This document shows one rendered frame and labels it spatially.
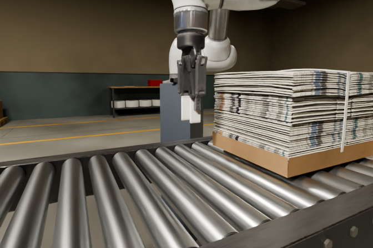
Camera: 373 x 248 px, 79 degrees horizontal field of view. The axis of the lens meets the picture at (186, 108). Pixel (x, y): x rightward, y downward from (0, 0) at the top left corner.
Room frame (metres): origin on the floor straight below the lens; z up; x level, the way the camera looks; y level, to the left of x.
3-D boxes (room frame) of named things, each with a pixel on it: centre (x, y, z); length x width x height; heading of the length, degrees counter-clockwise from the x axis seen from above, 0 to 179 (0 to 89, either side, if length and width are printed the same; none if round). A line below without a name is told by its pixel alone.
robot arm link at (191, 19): (0.62, -0.01, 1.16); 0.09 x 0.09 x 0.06
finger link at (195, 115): (0.60, -0.02, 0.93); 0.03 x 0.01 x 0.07; 117
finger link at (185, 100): (0.65, 0.00, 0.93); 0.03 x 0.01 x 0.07; 117
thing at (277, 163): (0.62, -0.22, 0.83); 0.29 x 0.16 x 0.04; 27
